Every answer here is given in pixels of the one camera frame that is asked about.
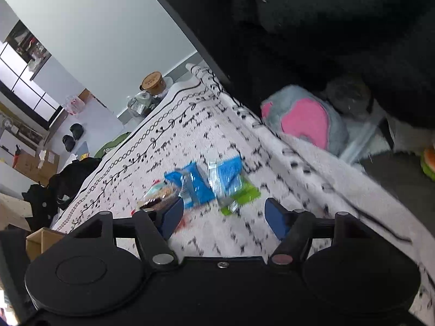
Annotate hamburger plush toy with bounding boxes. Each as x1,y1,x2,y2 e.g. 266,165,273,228
421,146,435,181

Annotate blue silver snack packet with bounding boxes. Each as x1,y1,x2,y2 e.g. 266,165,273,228
208,156,244,199

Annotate green cloth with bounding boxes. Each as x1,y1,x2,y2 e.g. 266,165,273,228
94,132,132,159

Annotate cardboard boxes on floor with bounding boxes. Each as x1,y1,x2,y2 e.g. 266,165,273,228
13,149,60,186

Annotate pink plastic bag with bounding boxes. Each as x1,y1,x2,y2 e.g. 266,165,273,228
64,95,85,115

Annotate light green snack packet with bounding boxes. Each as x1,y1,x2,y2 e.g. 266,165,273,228
219,173,262,216

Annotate black clothes heap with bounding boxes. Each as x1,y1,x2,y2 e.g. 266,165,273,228
22,156,102,232

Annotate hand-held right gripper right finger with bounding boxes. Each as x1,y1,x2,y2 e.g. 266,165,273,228
264,196,378,269

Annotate dark upright board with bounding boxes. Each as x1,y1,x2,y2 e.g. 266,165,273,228
136,0,264,118

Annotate brown paper cup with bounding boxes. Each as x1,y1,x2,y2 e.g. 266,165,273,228
141,71,166,96

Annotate kitchen shelf with bottles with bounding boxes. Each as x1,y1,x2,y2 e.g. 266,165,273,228
5,20,51,73

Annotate glass-paned door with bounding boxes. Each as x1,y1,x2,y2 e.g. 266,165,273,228
0,42,65,130

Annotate brown cardboard box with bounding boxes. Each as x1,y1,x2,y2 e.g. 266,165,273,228
25,227,66,263

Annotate grey pink plush toy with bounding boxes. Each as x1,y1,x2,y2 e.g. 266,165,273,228
261,85,349,157

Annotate clear bag with jar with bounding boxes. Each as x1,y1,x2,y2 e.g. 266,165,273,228
126,90,161,118

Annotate wooden table with cloth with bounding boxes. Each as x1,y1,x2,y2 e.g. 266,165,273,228
0,192,35,232

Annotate clear cookie packet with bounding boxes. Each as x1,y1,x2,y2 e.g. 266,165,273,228
138,181,181,212

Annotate white black-patterned blanket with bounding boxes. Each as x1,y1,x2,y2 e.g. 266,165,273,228
51,62,435,316

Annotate clear plastic jar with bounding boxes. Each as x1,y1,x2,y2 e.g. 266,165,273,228
323,74,374,120

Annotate black fleece blanket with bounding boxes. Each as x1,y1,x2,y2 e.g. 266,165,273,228
231,0,435,130

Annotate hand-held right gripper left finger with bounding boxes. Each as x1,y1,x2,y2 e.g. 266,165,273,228
64,196,185,273

